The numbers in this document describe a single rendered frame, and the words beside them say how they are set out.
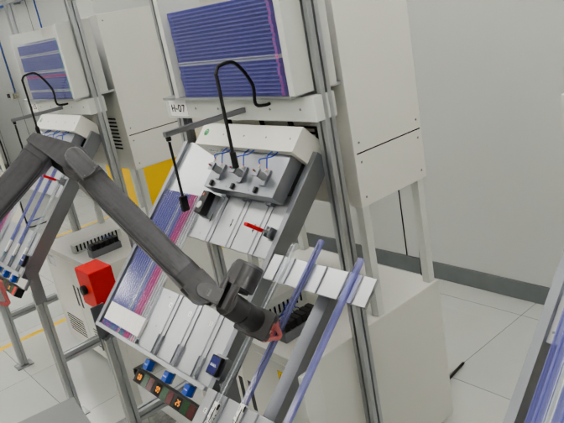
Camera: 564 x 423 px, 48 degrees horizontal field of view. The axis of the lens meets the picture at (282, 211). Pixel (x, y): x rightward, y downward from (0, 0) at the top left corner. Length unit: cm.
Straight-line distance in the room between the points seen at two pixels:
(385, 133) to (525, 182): 132
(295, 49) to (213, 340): 81
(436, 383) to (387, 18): 129
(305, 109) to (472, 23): 154
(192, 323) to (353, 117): 76
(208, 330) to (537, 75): 188
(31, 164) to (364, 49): 100
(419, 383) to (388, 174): 78
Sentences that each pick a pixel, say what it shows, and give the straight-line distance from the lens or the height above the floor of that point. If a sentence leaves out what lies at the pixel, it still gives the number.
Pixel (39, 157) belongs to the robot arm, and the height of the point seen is 142.
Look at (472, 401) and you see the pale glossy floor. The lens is 275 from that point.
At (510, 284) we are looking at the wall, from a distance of 345.
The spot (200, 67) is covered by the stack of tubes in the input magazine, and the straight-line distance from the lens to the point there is 204.
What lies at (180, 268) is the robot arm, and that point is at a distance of 135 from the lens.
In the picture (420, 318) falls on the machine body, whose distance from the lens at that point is 226.
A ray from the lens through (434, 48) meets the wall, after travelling 329.
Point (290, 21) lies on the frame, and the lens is 170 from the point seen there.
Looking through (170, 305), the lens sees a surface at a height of 83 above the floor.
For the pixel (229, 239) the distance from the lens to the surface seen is 189.
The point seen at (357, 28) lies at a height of 152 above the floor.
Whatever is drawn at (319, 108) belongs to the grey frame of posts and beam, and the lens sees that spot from 172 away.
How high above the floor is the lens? 164
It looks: 18 degrees down
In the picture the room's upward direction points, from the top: 11 degrees counter-clockwise
